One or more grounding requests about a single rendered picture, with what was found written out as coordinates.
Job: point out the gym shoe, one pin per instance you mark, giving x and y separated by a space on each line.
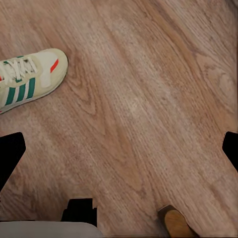
30 77

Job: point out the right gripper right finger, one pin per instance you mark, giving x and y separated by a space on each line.
230 148

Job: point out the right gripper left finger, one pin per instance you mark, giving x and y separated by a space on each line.
12 148

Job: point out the sandal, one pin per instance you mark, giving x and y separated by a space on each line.
175 224

